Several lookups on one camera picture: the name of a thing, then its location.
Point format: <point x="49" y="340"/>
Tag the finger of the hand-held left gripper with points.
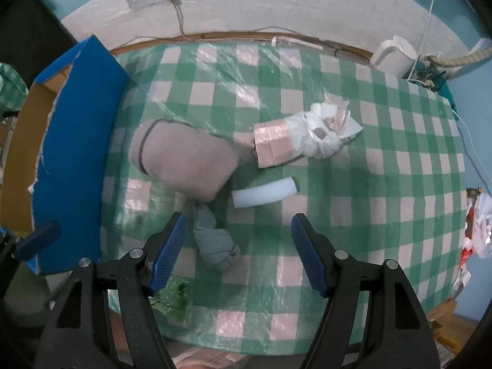
<point x="40" y="236"/>

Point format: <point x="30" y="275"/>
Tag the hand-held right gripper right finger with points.
<point x="309" y="255"/>

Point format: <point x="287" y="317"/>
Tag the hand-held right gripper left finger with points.
<point x="168" y="255"/>

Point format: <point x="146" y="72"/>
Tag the green bubble wrap roll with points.
<point x="175" y="296"/>

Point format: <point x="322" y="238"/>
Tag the grey sock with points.
<point x="215" y="246"/>

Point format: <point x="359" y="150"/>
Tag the white cylinder tube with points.
<point x="265" y="192"/>

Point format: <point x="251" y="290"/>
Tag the beige knit cloth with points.
<point x="184" y="161"/>

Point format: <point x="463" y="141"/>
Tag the blue cardboard box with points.
<point x="77" y="142"/>

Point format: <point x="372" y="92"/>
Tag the green checkered tablecloth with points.
<point x="346" y="219"/>

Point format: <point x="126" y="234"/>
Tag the green checkered cloth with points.
<point x="11" y="88"/>

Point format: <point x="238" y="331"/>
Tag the red white plastic bag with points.
<point x="478" y="234"/>

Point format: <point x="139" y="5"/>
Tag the white tape strip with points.
<point x="296" y="41"/>

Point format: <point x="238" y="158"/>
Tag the white electric kettle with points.
<point x="394" y="55"/>

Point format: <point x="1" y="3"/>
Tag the power strip with plugs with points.
<point x="434" y="77"/>

